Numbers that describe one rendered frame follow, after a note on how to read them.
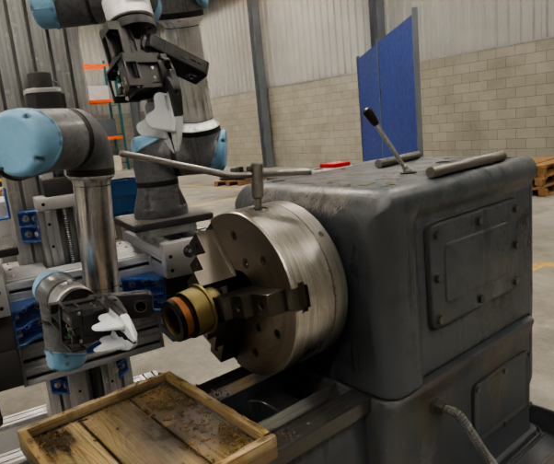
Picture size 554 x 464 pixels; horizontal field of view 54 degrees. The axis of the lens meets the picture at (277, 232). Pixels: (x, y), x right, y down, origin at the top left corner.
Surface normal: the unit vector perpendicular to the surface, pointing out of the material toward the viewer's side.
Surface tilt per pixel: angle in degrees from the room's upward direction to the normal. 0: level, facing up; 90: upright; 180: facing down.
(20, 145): 89
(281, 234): 41
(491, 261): 90
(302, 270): 68
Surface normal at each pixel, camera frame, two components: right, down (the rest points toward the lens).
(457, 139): -0.79, 0.20
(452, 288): 0.63, 0.10
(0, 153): -0.21, 0.20
